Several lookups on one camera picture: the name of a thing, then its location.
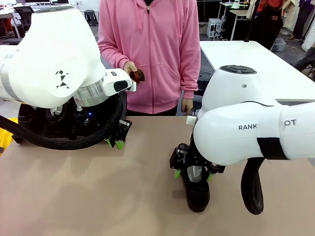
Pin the person in black apron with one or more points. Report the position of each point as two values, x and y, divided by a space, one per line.
270 22

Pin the black shoe stand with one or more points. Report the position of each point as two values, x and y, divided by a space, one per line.
17 139

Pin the white computer case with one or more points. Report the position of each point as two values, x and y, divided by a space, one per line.
214 28

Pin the person left hand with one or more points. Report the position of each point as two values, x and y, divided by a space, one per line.
187 105

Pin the pink hoodie torso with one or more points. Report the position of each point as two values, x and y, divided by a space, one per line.
157 61

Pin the grey stool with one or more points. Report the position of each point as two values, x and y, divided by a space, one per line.
92 15

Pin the yellow cloth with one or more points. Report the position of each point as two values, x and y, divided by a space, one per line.
5 137

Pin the large white table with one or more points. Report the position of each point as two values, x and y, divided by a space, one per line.
246 56

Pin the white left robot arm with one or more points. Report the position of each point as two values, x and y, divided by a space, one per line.
49 54

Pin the crouching person in grey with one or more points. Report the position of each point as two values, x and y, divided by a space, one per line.
305 60

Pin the black mesh office chair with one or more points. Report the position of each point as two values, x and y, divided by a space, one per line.
22 14

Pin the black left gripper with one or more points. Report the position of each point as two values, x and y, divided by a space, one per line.
101 115

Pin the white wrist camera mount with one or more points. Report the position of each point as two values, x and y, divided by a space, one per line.
190 120
133 87

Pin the black cylindrical bin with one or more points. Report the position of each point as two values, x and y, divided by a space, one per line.
204 83

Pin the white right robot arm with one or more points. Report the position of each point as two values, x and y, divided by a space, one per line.
233 110

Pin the person right hand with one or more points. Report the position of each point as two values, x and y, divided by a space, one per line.
129 67

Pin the person right forearm pink sleeve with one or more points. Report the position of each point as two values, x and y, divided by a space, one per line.
112 57

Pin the standing person in dark clothes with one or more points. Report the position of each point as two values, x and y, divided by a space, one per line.
304 17

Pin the person left forearm pink sleeve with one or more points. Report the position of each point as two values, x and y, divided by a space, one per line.
190 73

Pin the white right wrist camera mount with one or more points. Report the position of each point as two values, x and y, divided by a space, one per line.
190 120

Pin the grey plastic bin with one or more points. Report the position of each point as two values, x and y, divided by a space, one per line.
278 45

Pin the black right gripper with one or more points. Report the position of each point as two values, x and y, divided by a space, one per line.
198 159

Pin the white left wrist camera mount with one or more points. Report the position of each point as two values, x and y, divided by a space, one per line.
133 87

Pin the brown shoe brush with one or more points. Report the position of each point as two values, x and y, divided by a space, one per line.
139 76

